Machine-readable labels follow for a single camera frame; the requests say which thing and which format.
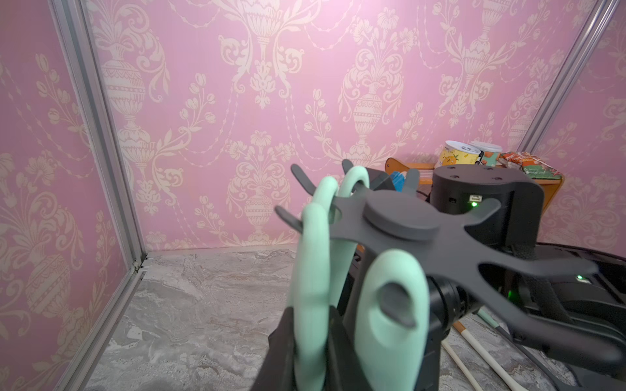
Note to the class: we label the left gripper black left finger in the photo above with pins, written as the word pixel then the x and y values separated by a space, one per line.
pixel 276 372

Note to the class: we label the grey utensil rack stand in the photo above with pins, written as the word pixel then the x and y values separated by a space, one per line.
pixel 368 216

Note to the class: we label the green red snack bag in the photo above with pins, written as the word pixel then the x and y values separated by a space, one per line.
pixel 531 165

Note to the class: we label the cream spatula wooden handle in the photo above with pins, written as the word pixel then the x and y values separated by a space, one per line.
pixel 509 380

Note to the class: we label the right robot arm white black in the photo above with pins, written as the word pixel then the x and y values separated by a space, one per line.
pixel 596 300

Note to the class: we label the grey slotted turner mint handle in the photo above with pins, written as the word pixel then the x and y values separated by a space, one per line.
pixel 392 321

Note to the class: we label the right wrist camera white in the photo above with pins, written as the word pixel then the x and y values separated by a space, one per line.
pixel 398 180

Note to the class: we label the yellow tin can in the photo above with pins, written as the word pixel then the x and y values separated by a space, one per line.
pixel 457 153

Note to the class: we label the cream spoon mint handle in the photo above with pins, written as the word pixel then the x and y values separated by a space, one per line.
pixel 456 359

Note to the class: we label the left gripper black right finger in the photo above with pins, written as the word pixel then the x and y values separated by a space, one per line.
pixel 343 366

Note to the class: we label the wooden shelf rack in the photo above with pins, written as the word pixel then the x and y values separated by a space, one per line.
pixel 474 175

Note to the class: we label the green label tin can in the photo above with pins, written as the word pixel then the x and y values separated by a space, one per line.
pixel 489 153

